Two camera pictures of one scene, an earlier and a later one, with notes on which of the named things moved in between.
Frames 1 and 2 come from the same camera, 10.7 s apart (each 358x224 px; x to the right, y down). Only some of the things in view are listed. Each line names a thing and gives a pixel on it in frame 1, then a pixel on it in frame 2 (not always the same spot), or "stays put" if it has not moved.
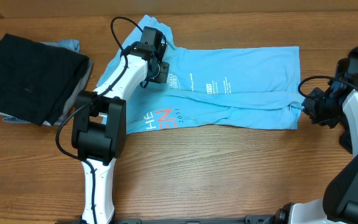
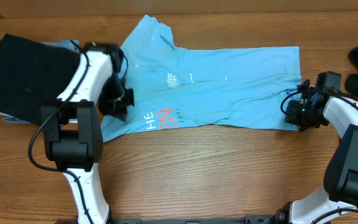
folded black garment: [32, 81] stays put
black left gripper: [162, 75] -> [120, 109]
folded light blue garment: [72, 45] stays put
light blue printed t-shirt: [212, 88] stays put
